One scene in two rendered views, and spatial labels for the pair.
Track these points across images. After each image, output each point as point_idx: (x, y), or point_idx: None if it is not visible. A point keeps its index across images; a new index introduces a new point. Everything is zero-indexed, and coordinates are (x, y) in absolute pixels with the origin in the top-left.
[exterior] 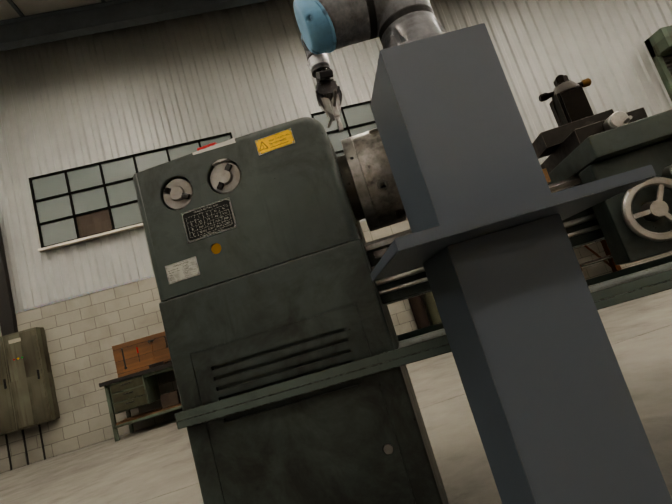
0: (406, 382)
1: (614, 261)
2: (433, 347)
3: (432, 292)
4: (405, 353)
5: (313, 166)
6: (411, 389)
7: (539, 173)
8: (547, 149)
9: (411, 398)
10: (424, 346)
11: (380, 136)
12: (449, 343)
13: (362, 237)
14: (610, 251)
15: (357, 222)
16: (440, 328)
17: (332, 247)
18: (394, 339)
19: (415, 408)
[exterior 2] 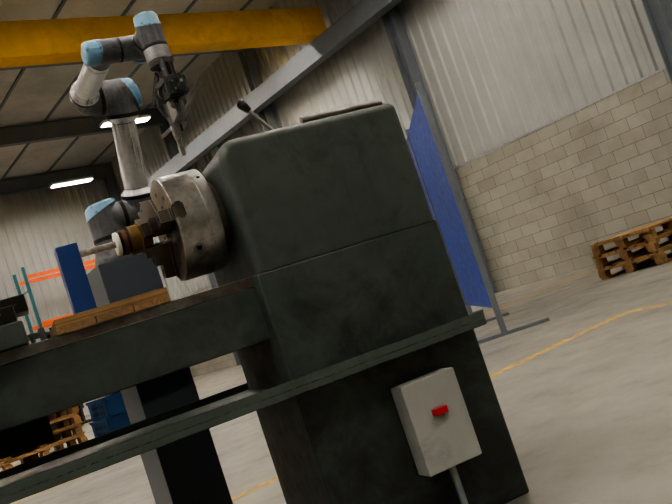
0: (262, 413)
1: (54, 436)
2: (219, 399)
3: (189, 368)
4: (238, 391)
5: None
6: (286, 431)
7: None
8: (26, 314)
9: (267, 426)
10: (224, 395)
11: (158, 272)
12: (198, 397)
13: (235, 268)
14: (51, 427)
15: (228, 254)
16: (245, 405)
17: None
18: (259, 378)
19: (275, 438)
